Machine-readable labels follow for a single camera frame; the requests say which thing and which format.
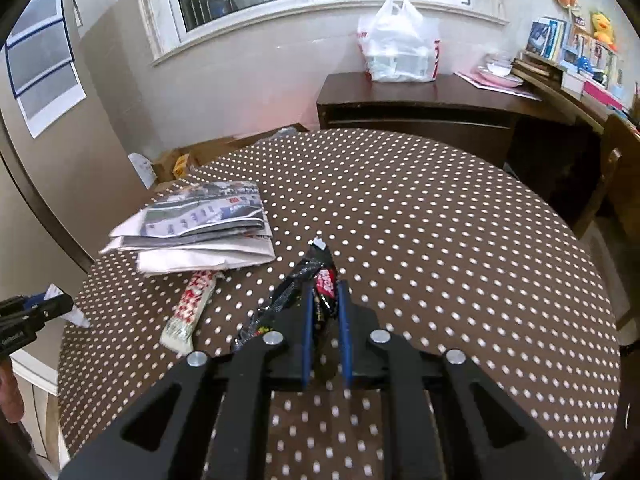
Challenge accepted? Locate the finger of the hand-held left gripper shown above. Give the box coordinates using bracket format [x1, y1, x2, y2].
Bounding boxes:
[20, 292, 76, 323]

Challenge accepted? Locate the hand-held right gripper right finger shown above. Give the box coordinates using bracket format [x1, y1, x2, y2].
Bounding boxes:
[337, 280, 586, 480]

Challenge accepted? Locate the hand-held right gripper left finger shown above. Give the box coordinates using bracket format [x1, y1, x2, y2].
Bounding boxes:
[60, 287, 316, 480]

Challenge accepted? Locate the torn white wrapper piece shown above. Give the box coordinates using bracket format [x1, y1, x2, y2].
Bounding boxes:
[47, 284, 92, 329]

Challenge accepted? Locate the black snack wrapper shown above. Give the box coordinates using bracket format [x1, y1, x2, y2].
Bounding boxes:
[230, 237, 341, 378]

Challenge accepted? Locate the person's left forearm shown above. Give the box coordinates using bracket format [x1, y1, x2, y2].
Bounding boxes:
[0, 357, 26, 423]

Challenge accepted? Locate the white snack wrapper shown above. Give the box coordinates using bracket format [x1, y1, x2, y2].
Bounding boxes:
[160, 270, 223, 353]

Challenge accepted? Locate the white paper card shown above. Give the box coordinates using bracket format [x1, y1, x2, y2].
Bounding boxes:
[129, 152, 157, 189]

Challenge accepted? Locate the folded newspaper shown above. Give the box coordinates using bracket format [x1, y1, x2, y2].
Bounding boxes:
[99, 180, 277, 276]

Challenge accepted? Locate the cardboard box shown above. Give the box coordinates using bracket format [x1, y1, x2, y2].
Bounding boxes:
[150, 125, 311, 183]

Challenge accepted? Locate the dark wooden desk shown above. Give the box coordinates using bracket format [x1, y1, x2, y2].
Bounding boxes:
[316, 71, 621, 201]

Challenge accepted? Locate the pink plate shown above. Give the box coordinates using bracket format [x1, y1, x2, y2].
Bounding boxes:
[475, 67, 525, 89]

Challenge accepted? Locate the pink paper sheet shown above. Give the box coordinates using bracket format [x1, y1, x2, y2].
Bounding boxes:
[452, 71, 543, 102]

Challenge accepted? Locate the white plastic bag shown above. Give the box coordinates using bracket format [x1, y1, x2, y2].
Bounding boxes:
[356, 0, 442, 83]

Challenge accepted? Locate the row of books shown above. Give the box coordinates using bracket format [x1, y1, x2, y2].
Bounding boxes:
[525, 17, 640, 121]

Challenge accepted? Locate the yellow duck plush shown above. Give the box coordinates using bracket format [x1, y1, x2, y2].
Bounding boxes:
[591, 11, 619, 52]

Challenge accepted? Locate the dark wooden door frame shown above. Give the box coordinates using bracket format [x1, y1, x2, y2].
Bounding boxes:
[0, 110, 96, 271]

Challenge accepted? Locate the grey wall poster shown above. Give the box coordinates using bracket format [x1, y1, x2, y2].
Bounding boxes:
[4, 0, 87, 139]

